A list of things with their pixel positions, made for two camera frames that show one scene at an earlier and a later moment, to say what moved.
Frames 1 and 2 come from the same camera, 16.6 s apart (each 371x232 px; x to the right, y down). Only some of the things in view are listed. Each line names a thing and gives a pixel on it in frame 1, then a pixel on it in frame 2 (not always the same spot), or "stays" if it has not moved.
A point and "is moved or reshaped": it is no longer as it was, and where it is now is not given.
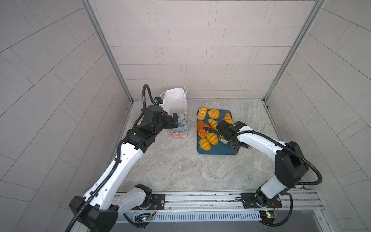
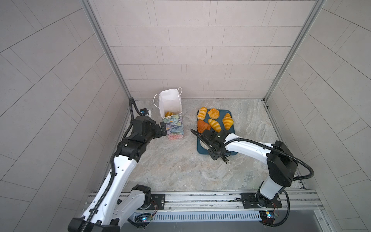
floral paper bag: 175,101 is moved or reshaped
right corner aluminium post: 296,45 stays
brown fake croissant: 202,132 stays
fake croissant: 213,123 stays
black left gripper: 169,125 to 158,134
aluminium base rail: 282,202 stays
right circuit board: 267,217 stays
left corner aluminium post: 97,26 stays
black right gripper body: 233,145 to 214,154
